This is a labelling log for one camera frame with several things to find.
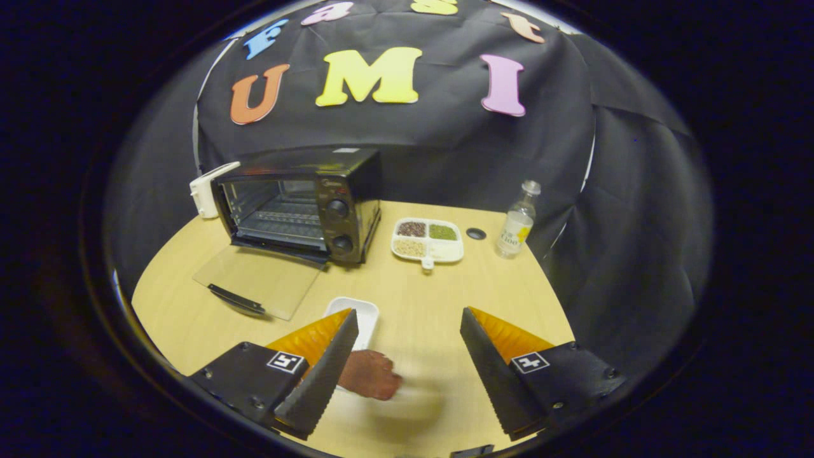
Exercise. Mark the clear glass bottle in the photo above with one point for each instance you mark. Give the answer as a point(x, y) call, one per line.
point(516, 230)

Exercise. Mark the black toaster oven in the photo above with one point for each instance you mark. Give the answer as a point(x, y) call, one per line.
point(356, 184)

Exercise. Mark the brown meat slice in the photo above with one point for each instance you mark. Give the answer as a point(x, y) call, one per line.
point(372, 375)

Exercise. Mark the small black round cap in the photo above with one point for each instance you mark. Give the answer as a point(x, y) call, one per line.
point(476, 233)

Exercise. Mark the white toaster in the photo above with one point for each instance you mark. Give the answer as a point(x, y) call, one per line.
point(205, 194)

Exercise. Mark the white divided dish with grains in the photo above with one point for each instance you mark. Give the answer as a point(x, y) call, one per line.
point(446, 250)

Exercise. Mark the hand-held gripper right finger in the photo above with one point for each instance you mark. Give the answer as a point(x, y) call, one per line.
point(493, 375)

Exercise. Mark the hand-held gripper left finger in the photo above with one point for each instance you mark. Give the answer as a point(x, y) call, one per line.
point(327, 375)

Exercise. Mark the white rectangular plate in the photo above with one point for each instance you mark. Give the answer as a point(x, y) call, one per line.
point(365, 312)

